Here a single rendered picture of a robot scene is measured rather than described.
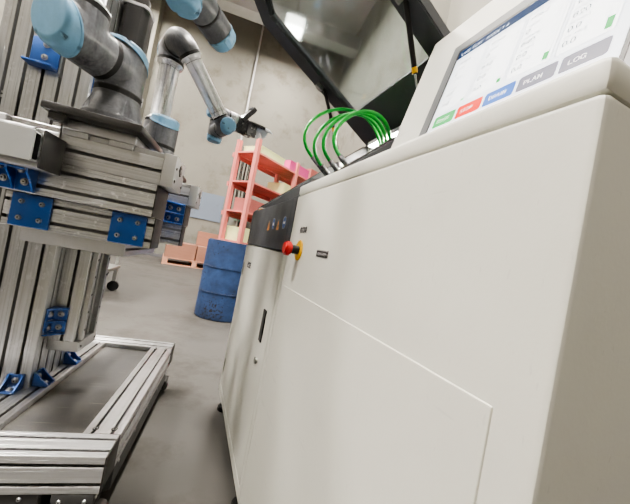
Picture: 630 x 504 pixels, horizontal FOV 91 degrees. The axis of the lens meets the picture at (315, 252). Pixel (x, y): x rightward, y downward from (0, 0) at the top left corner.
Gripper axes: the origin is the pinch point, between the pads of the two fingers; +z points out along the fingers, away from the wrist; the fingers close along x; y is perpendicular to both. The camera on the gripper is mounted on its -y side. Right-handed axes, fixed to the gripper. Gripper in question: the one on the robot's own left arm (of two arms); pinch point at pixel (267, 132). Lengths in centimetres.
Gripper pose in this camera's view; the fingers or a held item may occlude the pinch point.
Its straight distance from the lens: 196.6
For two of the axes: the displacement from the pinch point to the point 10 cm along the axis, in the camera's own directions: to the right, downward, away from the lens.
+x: 6.1, 2.5, -7.6
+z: 7.5, 1.5, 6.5
